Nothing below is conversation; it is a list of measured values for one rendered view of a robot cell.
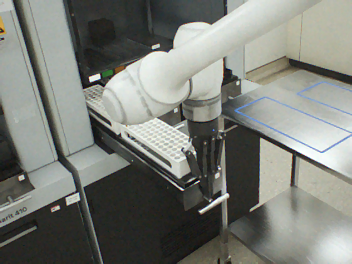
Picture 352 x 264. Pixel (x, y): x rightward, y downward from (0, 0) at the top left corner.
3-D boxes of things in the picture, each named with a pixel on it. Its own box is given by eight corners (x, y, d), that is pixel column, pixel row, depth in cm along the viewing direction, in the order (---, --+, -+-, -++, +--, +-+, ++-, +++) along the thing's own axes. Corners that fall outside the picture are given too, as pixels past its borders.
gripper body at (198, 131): (205, 103, 100) (207, 136, 104) (178, 115, 95) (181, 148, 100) (226, 113, 94) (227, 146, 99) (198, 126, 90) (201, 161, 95)
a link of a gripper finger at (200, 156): (207, 139, 96) (203, 141, 96) (209, 178, 102) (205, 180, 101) (197, 133, 99) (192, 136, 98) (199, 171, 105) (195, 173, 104)
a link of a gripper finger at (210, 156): (200, 132, 99) (204, 130, 100) (203, 169, 105) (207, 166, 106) (210, 137, 97) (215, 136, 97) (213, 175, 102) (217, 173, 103)
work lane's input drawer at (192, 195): (71, 122, 154) (66, 101, 150) (104, 110, 161) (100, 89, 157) (195, 221, 103) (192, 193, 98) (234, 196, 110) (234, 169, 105)
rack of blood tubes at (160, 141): (121, 139, 127) (117, 122, 124) (148, 128, 132) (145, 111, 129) (179, 182, 106) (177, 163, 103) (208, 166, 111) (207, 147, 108)
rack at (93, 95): (77, 108, 149) (73, 92, 146) (100, 99, 154) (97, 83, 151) (118, 137, 128) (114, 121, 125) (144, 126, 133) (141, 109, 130)
